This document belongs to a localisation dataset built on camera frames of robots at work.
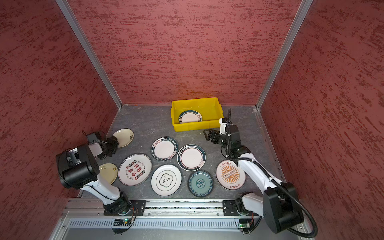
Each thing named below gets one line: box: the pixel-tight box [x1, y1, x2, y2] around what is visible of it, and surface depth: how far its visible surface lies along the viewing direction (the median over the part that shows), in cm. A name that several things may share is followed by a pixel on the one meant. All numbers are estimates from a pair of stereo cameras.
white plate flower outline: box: [150, 164, 182, 197], surface depth 85 cm
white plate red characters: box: [118, 153, 153, 186], surface depth 88 cm
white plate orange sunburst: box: [215, 159, 246, 191], surface depth 87 cm
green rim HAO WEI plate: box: [151, 136, 179, 162], surface depth 97 cm
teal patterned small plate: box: [188, 169, 214, 198], surface depth 84 cm
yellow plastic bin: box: [170, 97, 224, 132], surface depth 116 cm
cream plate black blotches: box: [112, 128, 135, 148], surface depth 104 cm
